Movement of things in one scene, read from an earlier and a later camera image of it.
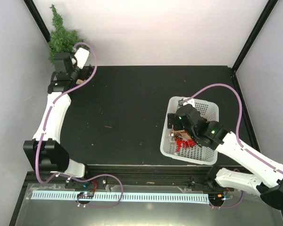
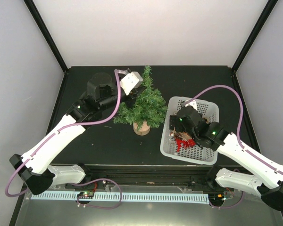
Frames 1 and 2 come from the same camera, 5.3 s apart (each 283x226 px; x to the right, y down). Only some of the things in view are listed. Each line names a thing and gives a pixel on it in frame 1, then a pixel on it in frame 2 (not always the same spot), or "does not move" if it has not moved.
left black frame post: x=35 y=15 does not move
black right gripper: x=176 y=126 does not move
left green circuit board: x=85 y=195 does not move
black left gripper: x=87 y=72 -> x=134 y=94
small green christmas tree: x=62 y=40 -> x=148 y=111
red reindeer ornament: x=187 y=143 does not move
